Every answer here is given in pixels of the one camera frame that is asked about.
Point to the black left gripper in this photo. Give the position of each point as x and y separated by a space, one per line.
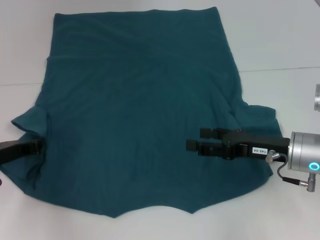
15 151

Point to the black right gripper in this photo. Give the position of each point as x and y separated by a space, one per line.
242 147

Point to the teal blue shirt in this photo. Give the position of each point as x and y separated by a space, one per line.
130 112

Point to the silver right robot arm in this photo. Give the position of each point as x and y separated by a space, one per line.
303 152

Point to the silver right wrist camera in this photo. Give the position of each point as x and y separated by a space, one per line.
317 98

